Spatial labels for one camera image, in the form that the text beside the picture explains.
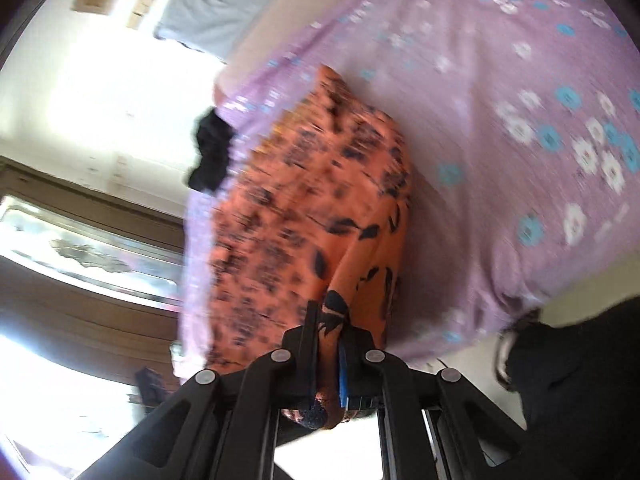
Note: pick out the orange black floral garment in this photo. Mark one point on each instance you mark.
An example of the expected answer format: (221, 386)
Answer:
(300, 210)

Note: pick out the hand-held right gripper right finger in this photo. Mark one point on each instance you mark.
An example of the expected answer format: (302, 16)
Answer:
(344, 375)

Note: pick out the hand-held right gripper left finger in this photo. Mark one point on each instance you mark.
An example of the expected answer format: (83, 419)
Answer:
(312, 360)

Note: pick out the beige wall switch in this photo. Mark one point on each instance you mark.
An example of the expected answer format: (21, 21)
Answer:
(141, 10)

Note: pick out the wooden window frame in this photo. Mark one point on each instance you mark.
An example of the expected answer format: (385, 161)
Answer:
(90, 310)

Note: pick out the black cloth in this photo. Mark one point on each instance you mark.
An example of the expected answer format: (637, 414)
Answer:
(212, 152)

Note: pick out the person's black clothing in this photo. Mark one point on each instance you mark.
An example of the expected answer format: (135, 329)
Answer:
(575, 390)

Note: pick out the purple floral bedsheet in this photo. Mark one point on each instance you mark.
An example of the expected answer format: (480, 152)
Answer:
(475, 110)

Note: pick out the dark blue cloth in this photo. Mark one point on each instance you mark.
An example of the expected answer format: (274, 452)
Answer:
(151, 387)

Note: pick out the grey pillow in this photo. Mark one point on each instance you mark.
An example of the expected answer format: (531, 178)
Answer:
(220, 5)

